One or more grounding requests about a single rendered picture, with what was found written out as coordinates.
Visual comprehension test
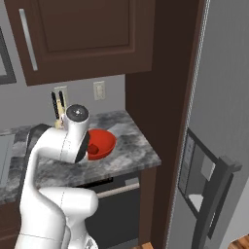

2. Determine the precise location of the red bowl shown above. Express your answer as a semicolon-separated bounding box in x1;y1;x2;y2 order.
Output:
85;128;118;161

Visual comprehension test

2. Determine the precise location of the small dark red food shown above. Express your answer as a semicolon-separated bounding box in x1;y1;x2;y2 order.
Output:
89;144;101;155

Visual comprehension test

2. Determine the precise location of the dark brown tall panel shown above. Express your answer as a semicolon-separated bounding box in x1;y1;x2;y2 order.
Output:
124;0;206;249

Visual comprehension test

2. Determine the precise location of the beige knife block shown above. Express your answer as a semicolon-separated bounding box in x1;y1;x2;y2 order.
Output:
53;98;68;129

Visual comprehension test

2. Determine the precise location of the black dishwasher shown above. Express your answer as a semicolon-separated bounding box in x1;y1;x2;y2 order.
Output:
76;170;142;245

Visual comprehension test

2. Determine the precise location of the dark brown cupboard door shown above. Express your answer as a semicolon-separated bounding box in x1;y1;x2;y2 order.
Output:
4;0;156;88

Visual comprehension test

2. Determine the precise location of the grey fridge door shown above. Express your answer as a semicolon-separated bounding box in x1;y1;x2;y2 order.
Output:
163;0;249;249

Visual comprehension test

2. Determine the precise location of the grey framed appliance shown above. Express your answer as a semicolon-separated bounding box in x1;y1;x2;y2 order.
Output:
0;28;18;86

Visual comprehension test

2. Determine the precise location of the dark brown base cupboard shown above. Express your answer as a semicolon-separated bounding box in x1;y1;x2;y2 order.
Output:
0;199;24;249

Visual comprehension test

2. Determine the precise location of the silver dishwasher handle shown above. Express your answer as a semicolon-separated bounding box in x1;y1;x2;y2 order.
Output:
96;182;141;199

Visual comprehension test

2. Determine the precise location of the black knife handle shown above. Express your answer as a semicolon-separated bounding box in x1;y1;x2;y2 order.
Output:
51;91;60;120
58;89;66;109

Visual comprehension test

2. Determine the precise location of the dark grey fridge handle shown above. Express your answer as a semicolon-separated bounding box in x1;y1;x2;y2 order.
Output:
191;155;243;249

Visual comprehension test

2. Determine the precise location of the silver cupboard door handle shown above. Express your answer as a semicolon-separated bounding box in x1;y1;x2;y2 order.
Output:
18;8;39;72

